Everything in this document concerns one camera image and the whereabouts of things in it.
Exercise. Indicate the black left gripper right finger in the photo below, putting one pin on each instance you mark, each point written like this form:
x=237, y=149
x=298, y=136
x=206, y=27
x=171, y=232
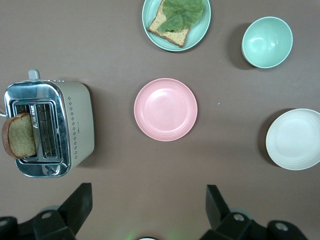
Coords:
x=216, y=207

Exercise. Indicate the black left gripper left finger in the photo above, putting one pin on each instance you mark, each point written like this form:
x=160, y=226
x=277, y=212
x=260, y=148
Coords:
x=80, y=205

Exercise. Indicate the pink plate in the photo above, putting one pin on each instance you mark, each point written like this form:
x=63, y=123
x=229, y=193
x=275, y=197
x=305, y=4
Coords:
x=165, y=110

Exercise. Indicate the brown table cover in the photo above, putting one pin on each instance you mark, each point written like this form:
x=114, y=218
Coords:
x=150, y=165

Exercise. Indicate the beige and chrome toaster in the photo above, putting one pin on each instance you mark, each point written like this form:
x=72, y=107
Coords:
x=77, y=120

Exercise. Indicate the bread slice with brown crust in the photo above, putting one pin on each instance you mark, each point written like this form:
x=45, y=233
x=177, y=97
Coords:
x=20, y=137

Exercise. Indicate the beige plate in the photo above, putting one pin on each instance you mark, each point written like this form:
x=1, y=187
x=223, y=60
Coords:
x=295, y=140

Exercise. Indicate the green bowl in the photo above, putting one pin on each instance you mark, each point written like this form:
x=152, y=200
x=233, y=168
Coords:
x=267, y=42

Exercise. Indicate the square toast slice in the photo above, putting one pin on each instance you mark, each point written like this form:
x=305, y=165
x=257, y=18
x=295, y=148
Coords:
x=175, y=37

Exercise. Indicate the green plate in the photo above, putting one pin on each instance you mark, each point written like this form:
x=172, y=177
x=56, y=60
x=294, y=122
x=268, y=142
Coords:
x=197, y=30

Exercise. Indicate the green lettuce leaf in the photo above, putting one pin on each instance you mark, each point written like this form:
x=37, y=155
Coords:
x=182, y=12

